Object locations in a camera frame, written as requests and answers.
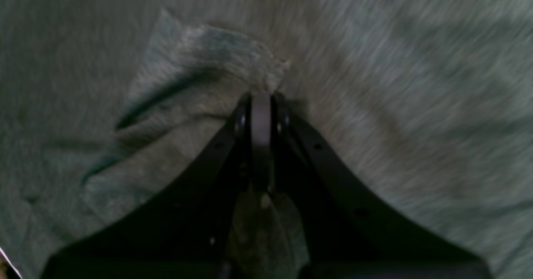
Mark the dark green t-shirt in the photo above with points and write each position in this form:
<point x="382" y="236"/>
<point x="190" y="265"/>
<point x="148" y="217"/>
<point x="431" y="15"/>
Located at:
<point x="429" y="102"/>

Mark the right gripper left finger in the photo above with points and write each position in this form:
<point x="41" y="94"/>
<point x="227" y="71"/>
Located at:
<point x="182" y="232"/>

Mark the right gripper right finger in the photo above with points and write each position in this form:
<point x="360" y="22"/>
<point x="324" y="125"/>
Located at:
<point x="349" y="231"/>

